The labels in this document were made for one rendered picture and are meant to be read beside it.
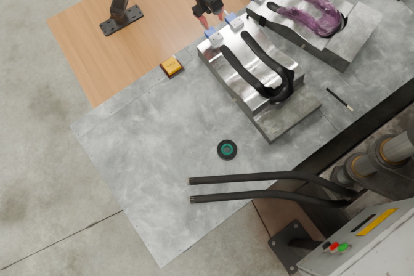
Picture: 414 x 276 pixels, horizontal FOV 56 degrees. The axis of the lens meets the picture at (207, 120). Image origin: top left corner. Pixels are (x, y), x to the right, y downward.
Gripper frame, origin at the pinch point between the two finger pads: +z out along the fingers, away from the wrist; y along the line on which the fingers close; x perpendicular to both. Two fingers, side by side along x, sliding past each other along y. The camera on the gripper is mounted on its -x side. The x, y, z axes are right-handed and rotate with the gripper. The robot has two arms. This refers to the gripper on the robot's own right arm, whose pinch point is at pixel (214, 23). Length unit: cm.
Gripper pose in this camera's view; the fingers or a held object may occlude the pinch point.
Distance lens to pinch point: 155.4
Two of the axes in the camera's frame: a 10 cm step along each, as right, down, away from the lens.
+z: 3.4, 6.3, 7.0
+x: -4.8, -5.3, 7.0
